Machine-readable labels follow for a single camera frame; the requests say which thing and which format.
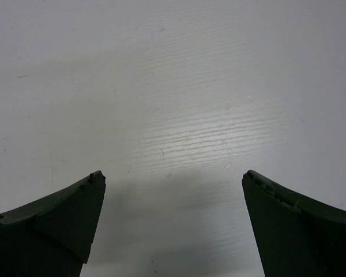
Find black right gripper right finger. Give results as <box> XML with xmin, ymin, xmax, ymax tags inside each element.
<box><xmin>242</xmin><ymin>170</ymin><xmax>346</xmax><ymax>276</ymax></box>

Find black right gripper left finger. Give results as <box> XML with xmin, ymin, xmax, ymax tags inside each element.
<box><xmin>0</xmin><ymin>171</ymin><xmax>106</xmax><ymax>276</ymax></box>

